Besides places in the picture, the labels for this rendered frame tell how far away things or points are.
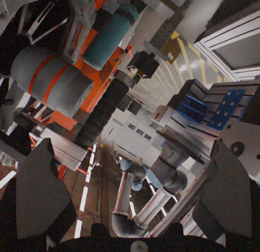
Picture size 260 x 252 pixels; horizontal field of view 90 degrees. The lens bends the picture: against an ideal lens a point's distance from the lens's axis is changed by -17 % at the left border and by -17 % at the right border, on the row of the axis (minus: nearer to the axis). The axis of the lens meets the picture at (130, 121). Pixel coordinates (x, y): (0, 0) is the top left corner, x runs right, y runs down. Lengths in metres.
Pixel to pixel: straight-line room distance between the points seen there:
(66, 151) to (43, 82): 0.20
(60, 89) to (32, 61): 0.10
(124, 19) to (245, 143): 0.52
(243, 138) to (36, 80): 0.48
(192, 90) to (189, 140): 0.24
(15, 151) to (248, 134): 0.42
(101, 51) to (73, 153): 0.37
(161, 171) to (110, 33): 0.64
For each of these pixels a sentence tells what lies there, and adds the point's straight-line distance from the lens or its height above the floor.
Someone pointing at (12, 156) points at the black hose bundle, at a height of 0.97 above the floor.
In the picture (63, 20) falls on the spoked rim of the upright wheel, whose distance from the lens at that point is 0.68.
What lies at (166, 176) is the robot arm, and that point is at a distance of 0.82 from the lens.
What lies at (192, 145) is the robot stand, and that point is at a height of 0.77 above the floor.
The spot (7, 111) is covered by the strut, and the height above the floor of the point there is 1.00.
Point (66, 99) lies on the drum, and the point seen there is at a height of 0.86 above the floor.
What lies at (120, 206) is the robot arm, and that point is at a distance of 1.01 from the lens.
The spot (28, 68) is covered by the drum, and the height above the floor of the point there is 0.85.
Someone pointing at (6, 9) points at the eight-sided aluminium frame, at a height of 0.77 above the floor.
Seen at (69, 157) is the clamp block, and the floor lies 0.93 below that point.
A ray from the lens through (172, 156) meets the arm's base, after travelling 0.78.
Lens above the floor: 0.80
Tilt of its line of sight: 3 degrees up
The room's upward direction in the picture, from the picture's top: 146 degrees counter-clockwise
